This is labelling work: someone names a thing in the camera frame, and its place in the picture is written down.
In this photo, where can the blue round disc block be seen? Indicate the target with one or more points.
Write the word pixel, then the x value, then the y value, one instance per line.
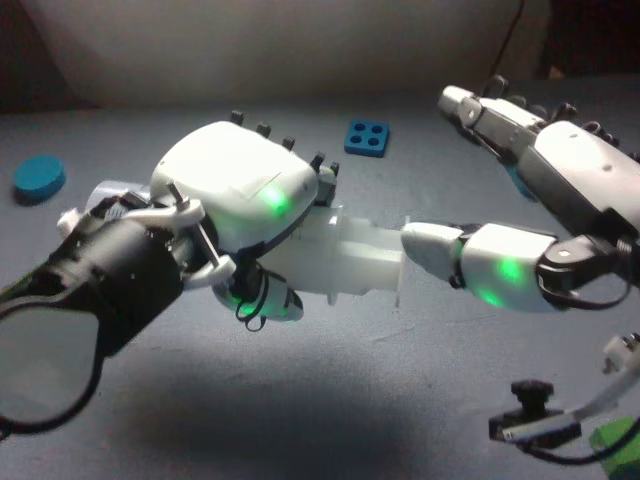
pixel 39 177

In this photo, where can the blue rectangular block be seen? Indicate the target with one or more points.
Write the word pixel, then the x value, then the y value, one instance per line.
pixel 522 187

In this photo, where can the blue four-hole square block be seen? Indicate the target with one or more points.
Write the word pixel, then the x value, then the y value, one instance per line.
pixel 367 137

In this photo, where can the grey table cloth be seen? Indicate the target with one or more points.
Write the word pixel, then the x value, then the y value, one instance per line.
pixel 350 375

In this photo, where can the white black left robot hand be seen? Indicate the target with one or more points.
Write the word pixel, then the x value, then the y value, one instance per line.
pixel 225 170

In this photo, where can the large translucent plastic syringe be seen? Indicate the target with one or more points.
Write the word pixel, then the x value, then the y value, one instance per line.
pixel 350 260

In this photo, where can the green cube block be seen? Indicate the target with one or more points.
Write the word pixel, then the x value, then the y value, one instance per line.
pixel 617 450

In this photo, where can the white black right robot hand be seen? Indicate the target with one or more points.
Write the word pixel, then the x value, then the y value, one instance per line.
pixel 575 160

